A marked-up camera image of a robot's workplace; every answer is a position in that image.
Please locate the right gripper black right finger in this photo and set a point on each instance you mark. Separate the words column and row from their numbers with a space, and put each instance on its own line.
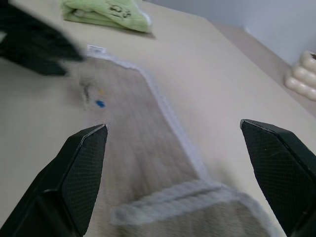
column 279, row 168

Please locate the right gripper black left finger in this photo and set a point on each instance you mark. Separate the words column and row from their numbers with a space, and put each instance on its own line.
column 74, row 177

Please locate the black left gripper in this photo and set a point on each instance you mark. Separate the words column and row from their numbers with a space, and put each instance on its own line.
column 12, row 24

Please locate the beige towel with white hem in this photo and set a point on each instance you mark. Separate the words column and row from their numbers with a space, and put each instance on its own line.
column 145, row 128

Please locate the light green folded towel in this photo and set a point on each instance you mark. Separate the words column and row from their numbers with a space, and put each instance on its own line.
column 103, row 14

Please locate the cream ribbed round object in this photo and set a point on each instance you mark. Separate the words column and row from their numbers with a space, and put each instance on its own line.
column 302, row 79

